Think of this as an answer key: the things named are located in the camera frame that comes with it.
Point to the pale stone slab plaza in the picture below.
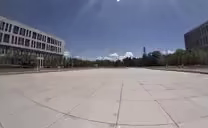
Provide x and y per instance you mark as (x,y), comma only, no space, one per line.
(102,93)

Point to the row of dark trees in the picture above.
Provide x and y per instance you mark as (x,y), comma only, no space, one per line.
(142,60)

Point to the distant tower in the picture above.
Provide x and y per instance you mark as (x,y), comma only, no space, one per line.
(144,50)

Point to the small pale gate structure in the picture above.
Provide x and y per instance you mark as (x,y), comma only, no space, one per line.
(40,62)

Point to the trees before white building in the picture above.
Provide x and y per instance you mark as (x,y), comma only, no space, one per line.
(18,60)

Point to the white multi-storey building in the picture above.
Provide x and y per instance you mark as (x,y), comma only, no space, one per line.
(22,36)

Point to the dark glass building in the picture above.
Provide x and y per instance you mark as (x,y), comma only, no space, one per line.
(203,36)

